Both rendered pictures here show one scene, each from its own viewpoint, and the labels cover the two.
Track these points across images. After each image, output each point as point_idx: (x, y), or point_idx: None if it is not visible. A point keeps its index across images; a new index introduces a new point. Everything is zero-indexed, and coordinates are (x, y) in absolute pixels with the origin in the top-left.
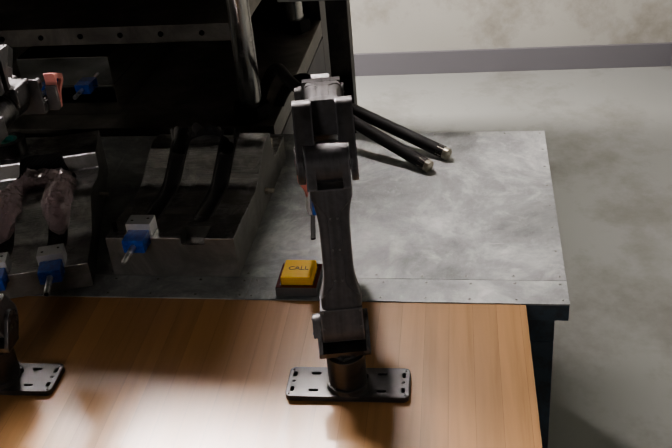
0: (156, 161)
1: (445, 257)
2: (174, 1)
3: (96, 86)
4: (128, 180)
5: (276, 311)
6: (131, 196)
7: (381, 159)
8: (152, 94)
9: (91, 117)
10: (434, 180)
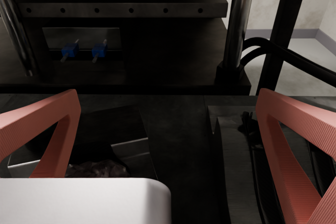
0: (236, 160)
1: None
2: None
3: (108, 51)
4: (166, 151)
5: None
6: (181, 178)
7: None
8: (141, 55)
9: (103, 73)
10: None
